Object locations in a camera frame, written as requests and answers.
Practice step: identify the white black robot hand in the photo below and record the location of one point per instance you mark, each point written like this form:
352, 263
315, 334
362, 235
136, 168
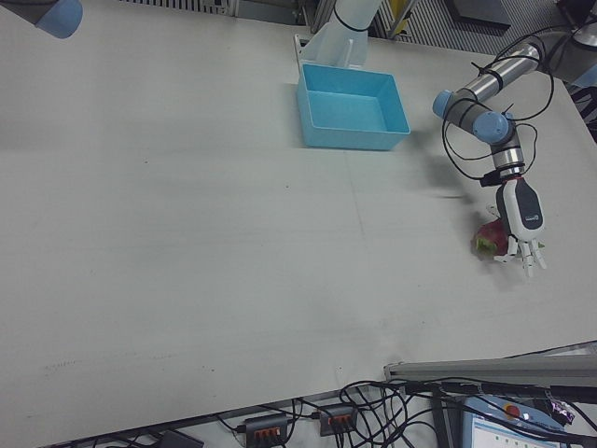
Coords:
524, 210

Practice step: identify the pink green dragon fruit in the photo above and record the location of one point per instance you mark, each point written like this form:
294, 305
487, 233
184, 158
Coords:
490, 233

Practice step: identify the grey aluminium profile beam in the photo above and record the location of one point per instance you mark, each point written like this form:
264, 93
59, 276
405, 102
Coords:
490, 368

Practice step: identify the light blue plastic bin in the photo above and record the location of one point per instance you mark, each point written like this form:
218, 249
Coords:
347, 109

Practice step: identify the dark grey flat box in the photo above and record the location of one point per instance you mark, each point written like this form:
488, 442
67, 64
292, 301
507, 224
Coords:
480, 10

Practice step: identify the purple foil wrapper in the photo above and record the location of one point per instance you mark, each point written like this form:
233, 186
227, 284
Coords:
562, 411

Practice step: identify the blue white teach pendant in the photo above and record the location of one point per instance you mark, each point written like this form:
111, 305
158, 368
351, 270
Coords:
508, 422

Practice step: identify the white conical stand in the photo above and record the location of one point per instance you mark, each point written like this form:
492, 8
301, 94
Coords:
342, 32

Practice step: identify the grey hub orange ports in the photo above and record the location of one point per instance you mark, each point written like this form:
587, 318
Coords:
339, 418
267, 427

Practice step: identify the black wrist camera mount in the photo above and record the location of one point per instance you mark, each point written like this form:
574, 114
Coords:
494, 178

